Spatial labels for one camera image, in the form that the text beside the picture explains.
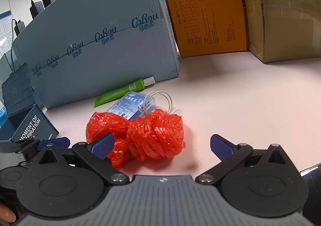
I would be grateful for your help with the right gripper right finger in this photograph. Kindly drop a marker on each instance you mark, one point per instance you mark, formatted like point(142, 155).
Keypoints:
point(231, 157)

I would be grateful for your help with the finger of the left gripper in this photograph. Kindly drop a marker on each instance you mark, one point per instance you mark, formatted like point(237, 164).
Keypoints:
point(60, 143)

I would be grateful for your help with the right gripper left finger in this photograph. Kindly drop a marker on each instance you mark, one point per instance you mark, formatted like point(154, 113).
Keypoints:
point(93, 155)

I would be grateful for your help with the blue container storage box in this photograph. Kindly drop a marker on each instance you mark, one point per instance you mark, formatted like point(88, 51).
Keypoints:
point(25, 118)

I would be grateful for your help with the red plastic bag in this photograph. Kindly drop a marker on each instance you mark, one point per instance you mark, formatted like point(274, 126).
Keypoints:
point(157, 136)

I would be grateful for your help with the person's left hand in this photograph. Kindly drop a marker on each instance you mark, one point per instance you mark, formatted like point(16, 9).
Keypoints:
point(6, 214)

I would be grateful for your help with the blue box at left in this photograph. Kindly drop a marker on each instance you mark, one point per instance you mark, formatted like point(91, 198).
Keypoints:
point(3, 115)

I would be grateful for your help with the blue wet wipes pack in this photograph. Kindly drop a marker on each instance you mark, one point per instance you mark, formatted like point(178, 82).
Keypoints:
point(128, 106)

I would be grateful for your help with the green tube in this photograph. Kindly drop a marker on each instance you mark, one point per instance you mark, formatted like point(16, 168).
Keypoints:
point(136, 86)

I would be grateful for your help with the right light blue carton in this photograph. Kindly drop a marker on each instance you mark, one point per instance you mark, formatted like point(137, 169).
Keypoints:
point(78, 49)

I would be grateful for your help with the black power adapter left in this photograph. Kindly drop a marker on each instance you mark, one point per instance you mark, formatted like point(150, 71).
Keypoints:
point(19, 26)

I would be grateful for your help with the black power adapter middle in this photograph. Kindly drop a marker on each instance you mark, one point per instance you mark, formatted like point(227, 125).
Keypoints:
point(36, 8)

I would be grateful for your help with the orange cardboard box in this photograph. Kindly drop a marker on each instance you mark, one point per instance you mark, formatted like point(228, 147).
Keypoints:
point(204, 27)

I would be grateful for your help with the brown cardboard box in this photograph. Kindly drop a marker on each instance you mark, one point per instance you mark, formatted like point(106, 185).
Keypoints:
point(281, 30)

